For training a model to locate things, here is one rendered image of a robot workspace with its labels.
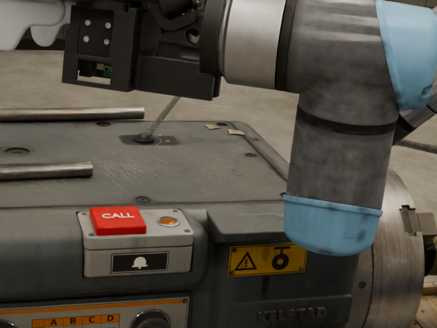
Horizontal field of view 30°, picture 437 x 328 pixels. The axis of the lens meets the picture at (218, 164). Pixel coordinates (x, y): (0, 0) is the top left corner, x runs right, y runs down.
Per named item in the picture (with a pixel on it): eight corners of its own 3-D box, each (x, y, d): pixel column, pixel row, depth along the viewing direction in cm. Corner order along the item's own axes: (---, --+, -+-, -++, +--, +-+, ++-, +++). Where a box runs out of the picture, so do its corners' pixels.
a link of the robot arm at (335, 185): (377, 215, 71) (398, 94, 68) (375, 271, 61) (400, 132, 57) (288, 200, 73) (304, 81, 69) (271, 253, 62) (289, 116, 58)
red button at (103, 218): (95, 243, 96) (97, 226, 95) (88, 221, 101) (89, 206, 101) (145, 240, 98) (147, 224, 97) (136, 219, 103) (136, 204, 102)
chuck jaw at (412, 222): (370, 261, 136) (404, 237, 126) (364, 232, 138) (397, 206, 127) (428, 258, 139) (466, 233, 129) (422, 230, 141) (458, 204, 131)
